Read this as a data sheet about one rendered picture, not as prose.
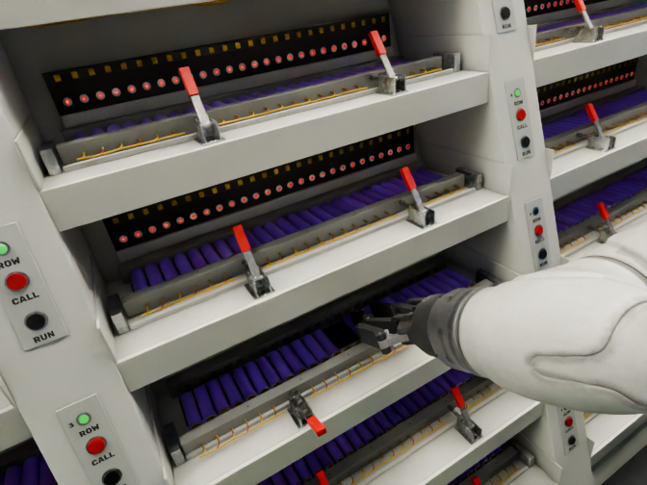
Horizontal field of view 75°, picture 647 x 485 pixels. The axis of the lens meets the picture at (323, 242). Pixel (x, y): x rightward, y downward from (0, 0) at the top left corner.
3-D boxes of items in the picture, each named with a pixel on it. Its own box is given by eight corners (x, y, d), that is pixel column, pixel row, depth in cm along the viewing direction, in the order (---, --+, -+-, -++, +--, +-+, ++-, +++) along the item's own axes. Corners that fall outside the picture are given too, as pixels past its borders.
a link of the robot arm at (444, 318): (443, 307, 40) (409, 305, 45) (477, 395, 40) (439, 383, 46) (510, 272, 43) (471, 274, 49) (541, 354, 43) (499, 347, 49)
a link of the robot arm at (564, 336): (471, 406, 40) (565, 355, 44) (646, 472, 25) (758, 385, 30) (437, 296, 40) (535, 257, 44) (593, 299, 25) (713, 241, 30)
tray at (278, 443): (526, 323, 74) (531, 280, 69) (189, 524, 52) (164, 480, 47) (445, 274, 90) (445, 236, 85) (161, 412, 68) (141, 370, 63)
